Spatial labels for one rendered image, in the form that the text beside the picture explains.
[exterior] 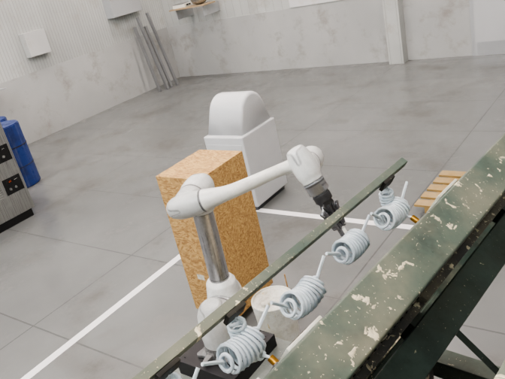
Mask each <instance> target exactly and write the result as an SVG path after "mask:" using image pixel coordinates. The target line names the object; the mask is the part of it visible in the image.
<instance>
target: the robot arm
mask: <svg viewBox="0 0 505 379"><path fill-rule="evenodd" d="M286 156H287V160H286V161H285V162H281V163H280V164H278V165H275V166H272V167H270V168H267V169H265V170H264V171H260V172H258V173H256V174H253V175H251V176H249V177H246V178H244V179H242V180H239V181H237V182H234V183H231V184H229V185H225V186H219V187H215V186H214V182H213V179H212V178H211V176H209V175H208V174H205V173H199V174H193V175H192V176H190V177H189V178H188V179H187V180H186V181H185V182H184V183H183V185H182V186H181V188H180V191H179V192H178V193H177V194H176V195H175V197H173V198H172V199H171V200H170V201H169V202H168V203H167V206H166V210H167V212H168V215H169V217H172V218H173V219H178V220H184V219H188V218H191V217H193V219H194V221H195V227H196V230H197V233H198V238H199V241H200V245H201V249H202V253H203V256H204V261H205V264H206V267H207V272H208V275H209V278H208V280H207V282H206V287H207V299H206V300H204V301H203V302H202V303H201V305H200V307H199V309H198V316H197V319H198V324H199V323H200V322H201V321H202V320H203V319H205V318H206V317H207V316H208V315H210V314H211V313H212V312H214V311H215V310H216V309H217V308H218V307H219V306H220V305H222V304H223V303H224V302H226V301H227V300H228V299H230V298H231V297H232V296H233V295H234V294H235V293H236V292H238V291H239V290H240V289H241V288H242V287H241V285H240V283H239V282H238V280H237V279H236V278H235V276H234V275H233V274H232V273H230V272H228V267H227V264H226V261H225V255H224V252H223V249H222V243H221V240H220V236H219V231H218V228H217V224H216V219H215V216H214V212H213V210H214V208H215V207H216V206H218V205H221V204H222V203H224V202H227V201H229V200H231V199H233V198H236V197H238V196H241V195H243V194H244V193H247V192H249V191H251V190H254V189H255V188H257V187H259V186H261V185H263V184H265V183H267V182H270V181H272V180H274V179H276V178H278V177H281V176H283V175H286V174H292V173H293V174H294V175H295V176H296V178H297V179H298V181H299V182H300V183H301V184H302V185H303V186H304V188H305V190H306V191H307V193H308V195H309V197H313V200H314V202H315V203H316V204H317V205H319V206H320V209H321V211H322V213H321V214H320V217H321V218H323V219H324V220H326V219H327V218H328V217H330V216H331V215H332V214H333V213H334V212H335V211H336V210H338V209H339V208H340V206H339V203H338V200H336V201H334V200H333V199H332V198H331V197H332V194H331V192H330V191H329V189H328V184H327V182H326V181H325V178H324V177H323V176H322V173H321V171H320V170H321V167H322V165H323V162H324V156H323V153H322V151H321V150H320V149H319V148H318V147H316V146H308V147H305V146H304V145H302V144H299V145H298V146H295V147H293V148H292V149H291V150H290V151H289V152H288V153H287V154H286ZM345 222H346V221H345V219H344V218H343V219H342V220H341V221H340V222H338V223H337V224H336V225H335V226H333V227H332V229H333V231H338V232H339V234H340V236H341V237H343V236H344V235H345V234H346V233H347V230H346V227H345V225H346V224H345ZM223 321H224V320H223ZM223 321H222V322H220V323H219V324H218V325H217V326H215V327H214V328H213V329H212V330H211V331H209V332H208V333H207V334H206V335H205V336H204V337H203V338H202V340H203V342H204V348H203V349H202V350H200V351H198V353H197V355H198V357H199V358H204V360H203V362H209V361H216V360H217V359H216V349H217V348H218V346H219V345H220V344H222V343H224V342H225V341H227V340H228V339H230V336H229V333H228V330H227V328H226V327H227V326H226V325H225V324H224V323H223Z"/></svg>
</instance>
